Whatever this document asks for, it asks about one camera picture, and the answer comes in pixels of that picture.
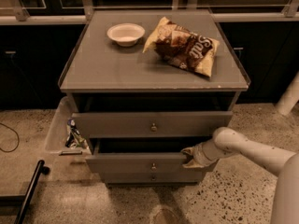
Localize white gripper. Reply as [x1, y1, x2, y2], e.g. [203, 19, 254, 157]
[181, 140, 222, 169]

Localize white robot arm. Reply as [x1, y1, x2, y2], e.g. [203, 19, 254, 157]
[181, 127, 299, 224]

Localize grey top drawer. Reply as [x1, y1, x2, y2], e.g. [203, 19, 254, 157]
[72, 111, 233, 138]

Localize grey drawer cabinet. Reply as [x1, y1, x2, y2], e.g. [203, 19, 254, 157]
[57, 9, 250, 185]

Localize yellow brown chip bag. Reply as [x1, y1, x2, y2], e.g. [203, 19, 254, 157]
[143, 17, 220, 77]

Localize crumpled snack wrappers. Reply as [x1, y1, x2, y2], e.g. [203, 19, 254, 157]
[65, 119, 88, 149]

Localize clear plastic bin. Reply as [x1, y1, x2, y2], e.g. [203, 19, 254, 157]
[45, 97, 83, 156]

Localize white paper bowl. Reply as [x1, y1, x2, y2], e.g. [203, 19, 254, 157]
[107, 23, 145, 47]

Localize black metal bar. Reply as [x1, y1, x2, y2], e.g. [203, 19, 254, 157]
[0, 160, 50, 224]

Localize white pipe post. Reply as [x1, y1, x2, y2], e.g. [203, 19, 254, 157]
[276, 72, 299, 116]

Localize metal railing frame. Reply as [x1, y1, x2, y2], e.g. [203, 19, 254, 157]
[0, 0, 299, 25]

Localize black cable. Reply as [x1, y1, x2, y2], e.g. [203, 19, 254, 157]
[0, 122, 21, 153]

